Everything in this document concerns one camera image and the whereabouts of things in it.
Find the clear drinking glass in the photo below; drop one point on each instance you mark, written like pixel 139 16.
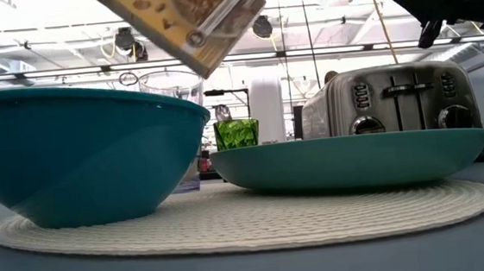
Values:
pixel 173 86

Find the green round plate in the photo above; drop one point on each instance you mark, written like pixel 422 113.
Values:
pixel 348 162

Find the yellow raisin nut cereal box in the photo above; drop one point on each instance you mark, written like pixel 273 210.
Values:
pixel 181 19

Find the stainless steel toaster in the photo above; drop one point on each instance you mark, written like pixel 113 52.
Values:
pixel 378 103

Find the white round woven placemat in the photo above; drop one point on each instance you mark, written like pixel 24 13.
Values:
pixel 249 226

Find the white round pillar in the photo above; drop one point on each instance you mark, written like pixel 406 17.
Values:
pixel 266 107

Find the teal blue bowl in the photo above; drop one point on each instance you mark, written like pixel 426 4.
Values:
pixel 79 157

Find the green faceted cup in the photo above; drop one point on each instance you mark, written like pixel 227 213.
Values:
pixel 236 134

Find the brown toast slice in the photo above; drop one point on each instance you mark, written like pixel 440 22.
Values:
pixel 330 76

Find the black bracket stand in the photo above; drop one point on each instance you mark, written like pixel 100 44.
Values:
pixel 221 92

